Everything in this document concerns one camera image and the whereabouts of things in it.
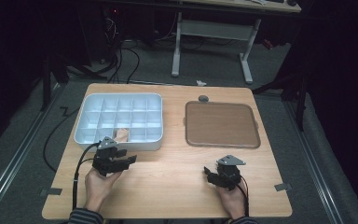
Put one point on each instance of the white divided storage box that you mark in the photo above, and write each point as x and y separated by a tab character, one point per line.
119	119

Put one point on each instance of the white crumpled paper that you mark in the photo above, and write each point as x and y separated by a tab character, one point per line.
201	83

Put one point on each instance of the grey round table knob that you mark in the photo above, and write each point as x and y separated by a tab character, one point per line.
203	99

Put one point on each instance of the person's right hand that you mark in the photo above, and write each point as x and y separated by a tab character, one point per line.
233	202

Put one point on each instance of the metal floor rail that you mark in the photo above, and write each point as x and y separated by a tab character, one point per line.
15	155
313	168

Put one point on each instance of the brown square tray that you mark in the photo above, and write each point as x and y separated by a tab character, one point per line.
221	124

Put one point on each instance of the peach ankle sock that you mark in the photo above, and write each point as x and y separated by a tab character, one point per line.
121	135

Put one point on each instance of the black metal stand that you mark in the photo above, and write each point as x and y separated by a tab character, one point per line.
300	93
48	77

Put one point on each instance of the grey tape piece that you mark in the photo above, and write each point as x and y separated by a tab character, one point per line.
282	187
51	192

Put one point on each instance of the person's left hand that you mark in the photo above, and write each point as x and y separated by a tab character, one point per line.
101	189

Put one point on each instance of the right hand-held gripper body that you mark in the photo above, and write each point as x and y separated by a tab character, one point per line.
228	177

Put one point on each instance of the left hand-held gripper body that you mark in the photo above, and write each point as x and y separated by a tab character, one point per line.
107	163

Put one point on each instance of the white-legged wooden desk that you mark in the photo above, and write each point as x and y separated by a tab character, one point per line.
214	29

